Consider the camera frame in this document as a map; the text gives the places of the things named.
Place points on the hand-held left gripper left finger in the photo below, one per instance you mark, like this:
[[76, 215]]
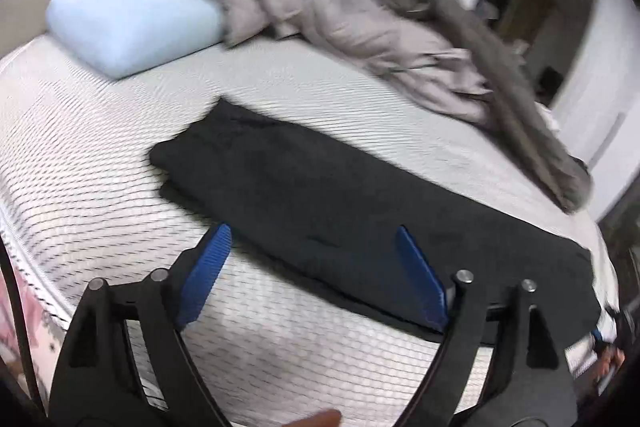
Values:
[[207, 259]]

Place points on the person's left hand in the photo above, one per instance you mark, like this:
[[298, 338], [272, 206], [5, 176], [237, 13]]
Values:
[[320, 419]]

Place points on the pink printed cloth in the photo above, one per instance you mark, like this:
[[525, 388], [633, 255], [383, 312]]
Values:
[[27, 322]]

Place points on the white patterned mattress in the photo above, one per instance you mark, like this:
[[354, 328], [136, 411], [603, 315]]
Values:
[[100, 157]]

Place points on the black pants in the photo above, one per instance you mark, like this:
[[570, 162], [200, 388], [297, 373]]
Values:
[[310, 192]]

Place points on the light blue pillow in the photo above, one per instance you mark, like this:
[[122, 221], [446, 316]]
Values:
[[135, 24]]

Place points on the light grey bed sheet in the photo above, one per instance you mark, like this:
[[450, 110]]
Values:
[[350, 27]]

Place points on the dark grey comforter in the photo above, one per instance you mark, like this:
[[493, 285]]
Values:
[[520, 107]]

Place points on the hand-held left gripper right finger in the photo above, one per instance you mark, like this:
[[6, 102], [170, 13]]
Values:
[[420, 274]]

